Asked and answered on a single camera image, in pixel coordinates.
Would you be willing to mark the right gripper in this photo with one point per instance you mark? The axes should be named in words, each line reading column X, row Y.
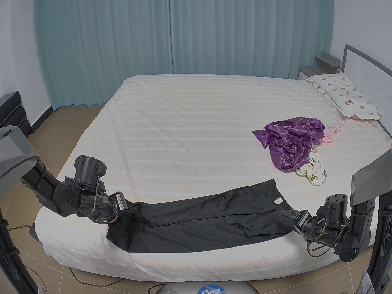
column 309, row 228

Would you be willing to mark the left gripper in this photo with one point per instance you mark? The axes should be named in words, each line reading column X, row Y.
column 107, row 208

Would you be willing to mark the black T-shirt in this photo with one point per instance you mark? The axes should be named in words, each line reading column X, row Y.
column 190, row 225

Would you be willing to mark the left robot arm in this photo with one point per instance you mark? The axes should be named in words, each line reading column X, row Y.
column 49, row 188

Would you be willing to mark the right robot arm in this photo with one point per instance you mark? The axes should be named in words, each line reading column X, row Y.
column 361, row 225

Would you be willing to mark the bed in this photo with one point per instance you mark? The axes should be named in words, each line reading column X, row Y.
column 183, row 118

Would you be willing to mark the white printed garment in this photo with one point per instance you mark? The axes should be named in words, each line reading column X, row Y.
column 314, row 170

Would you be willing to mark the purple satin garment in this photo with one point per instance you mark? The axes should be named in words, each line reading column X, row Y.
column 288, row 145

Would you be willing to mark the pink garment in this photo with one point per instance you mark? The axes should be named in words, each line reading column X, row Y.
column 330, row 135

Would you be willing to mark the white printed pillow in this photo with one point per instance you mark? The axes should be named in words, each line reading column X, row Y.
column 343, row 95

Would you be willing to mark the black chest of drawers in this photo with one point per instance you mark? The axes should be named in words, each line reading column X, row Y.
column 12, row 115

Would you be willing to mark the grey bedside table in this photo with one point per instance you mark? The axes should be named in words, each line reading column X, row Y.
column 309, row 70

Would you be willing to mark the blue-green curtain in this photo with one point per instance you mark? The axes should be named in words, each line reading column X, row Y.
column 251, row 26
column 101, row 41

